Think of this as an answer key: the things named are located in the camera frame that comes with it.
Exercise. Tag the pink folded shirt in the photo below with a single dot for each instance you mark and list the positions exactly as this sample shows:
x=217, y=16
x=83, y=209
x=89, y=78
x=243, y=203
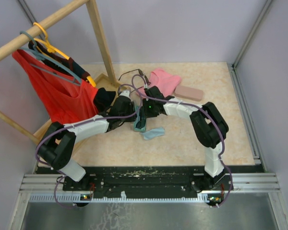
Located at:
x=164, y=81

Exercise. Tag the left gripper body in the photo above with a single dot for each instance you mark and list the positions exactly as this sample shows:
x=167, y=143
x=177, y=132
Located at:
x=131, y=110

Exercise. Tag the small light blue cloth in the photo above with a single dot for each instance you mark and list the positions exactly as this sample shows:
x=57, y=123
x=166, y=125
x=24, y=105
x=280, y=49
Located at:
x=153, y=133

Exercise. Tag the aluminium frame rail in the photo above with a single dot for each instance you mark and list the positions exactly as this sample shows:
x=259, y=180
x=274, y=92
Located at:
x=251, y=205

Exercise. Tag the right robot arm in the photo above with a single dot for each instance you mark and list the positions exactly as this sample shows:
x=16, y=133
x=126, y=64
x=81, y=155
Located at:
x=209, y=125

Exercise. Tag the yellow plastic hanger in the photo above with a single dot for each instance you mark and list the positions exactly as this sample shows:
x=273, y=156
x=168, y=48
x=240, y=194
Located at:
x=55, y=49

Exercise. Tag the grey-blue plastic hanger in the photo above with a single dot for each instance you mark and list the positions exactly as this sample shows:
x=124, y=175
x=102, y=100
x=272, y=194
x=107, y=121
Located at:
x=39, y=56

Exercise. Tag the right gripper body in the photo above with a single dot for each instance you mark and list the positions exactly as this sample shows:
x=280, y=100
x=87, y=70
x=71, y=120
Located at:
x=150, y=110

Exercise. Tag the dark striped hanging garment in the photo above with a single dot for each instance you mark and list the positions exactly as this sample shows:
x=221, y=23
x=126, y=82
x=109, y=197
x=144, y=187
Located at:
x=103, y=98

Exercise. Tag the tortoiseshell sunglasses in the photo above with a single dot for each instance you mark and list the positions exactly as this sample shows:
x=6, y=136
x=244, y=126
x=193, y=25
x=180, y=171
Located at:
x=140, y=72

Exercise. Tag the red hanging shirt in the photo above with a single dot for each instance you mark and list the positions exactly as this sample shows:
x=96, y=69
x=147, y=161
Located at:
x=64, y=101

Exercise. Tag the pink glasses case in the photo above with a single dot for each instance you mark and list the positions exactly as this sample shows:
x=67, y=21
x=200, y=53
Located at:
x=189, y=93

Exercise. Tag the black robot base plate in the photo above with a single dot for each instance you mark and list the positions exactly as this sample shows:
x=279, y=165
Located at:
x=153, y=183

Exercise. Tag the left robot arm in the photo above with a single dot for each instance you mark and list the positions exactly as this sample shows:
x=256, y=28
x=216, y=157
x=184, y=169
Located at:
x=57, y=144

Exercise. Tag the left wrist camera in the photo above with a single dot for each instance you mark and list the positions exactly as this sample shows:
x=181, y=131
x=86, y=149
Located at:
x=125, y=93

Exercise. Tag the grey glasses case green lining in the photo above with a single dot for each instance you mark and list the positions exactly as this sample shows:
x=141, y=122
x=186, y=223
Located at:
x=137, y=119

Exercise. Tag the wooden clothes rack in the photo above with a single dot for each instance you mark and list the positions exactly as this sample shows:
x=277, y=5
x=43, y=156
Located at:
x=19, y=41

